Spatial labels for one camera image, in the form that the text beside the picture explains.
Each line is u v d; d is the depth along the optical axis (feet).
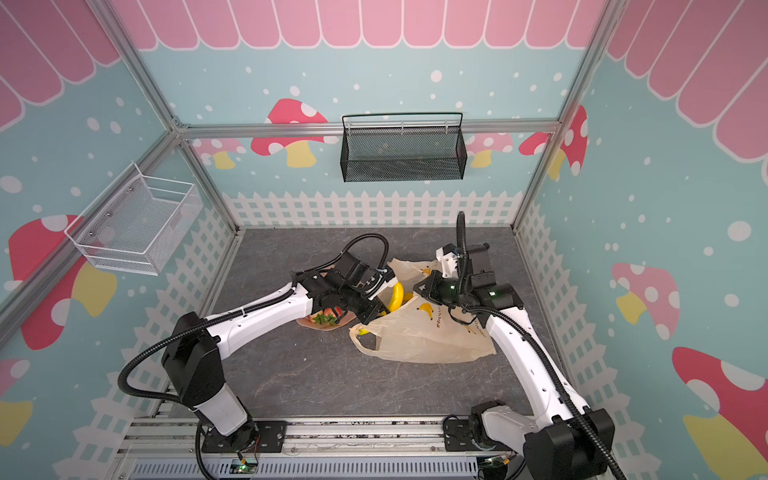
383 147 3.16
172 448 2.43
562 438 1.22
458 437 2.44
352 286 2.21
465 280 1.88
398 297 2.65
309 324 2.93
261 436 2.43
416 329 2.41
